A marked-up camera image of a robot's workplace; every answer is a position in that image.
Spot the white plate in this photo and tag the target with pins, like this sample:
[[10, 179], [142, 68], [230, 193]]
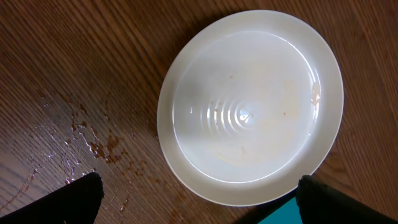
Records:
[[251, 104]]

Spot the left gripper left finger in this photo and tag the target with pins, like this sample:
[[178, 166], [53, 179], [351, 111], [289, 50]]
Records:
[[77, 202]]

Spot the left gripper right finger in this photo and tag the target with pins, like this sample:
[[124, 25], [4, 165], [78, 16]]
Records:
[[319, 203]]

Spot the teal plastic tray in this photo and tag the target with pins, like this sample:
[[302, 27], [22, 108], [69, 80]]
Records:
[[286, 214]]

